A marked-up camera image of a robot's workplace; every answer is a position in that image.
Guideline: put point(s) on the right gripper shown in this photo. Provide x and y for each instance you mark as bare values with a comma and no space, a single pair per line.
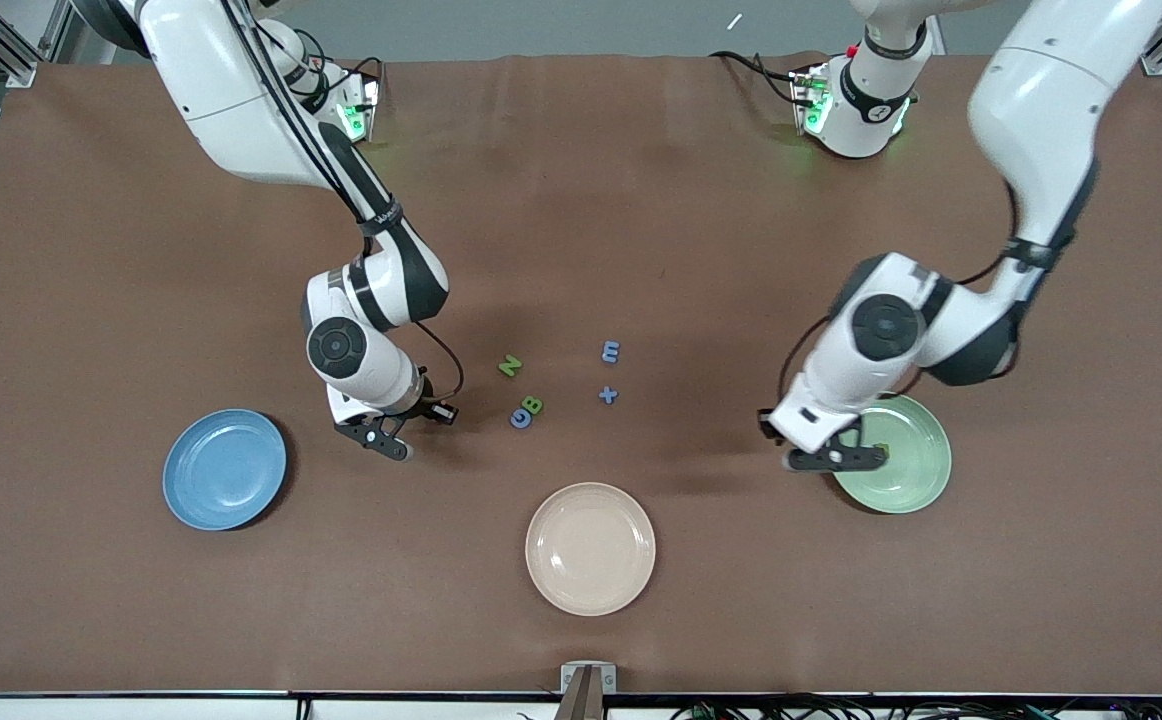
419,407

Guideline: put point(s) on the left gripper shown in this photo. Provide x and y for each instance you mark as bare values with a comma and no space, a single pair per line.
766,428

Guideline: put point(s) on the green foam letter N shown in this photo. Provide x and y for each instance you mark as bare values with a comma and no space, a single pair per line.
510,366

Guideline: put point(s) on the blue foam letter G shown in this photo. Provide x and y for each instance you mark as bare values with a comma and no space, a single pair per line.
514,417

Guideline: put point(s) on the green foam letter B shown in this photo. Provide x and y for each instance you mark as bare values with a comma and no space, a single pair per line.
532,405

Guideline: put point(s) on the blue foam letter x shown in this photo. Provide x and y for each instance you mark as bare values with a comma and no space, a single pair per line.
608,395

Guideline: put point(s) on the lilac foam letter m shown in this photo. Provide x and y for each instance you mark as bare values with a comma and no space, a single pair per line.
610,351

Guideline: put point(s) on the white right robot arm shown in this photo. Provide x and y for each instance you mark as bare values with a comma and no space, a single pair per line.
211,90

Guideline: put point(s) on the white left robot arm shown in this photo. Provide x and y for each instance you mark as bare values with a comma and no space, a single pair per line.
1041,100

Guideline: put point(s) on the green plate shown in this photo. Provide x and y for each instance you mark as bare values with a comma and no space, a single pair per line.
906,470

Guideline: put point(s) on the blue plate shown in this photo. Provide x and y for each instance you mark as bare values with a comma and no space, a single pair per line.
224,470

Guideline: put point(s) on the cream plate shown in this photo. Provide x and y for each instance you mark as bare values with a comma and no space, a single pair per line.
591,550

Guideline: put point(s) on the brown table mat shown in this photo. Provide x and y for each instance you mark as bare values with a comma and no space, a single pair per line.
641,250

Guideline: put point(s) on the metal base connector box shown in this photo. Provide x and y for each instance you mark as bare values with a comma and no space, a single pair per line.
809,100
356,115

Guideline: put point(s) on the grey metal camera mount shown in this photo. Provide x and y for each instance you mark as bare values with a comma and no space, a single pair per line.
588,690

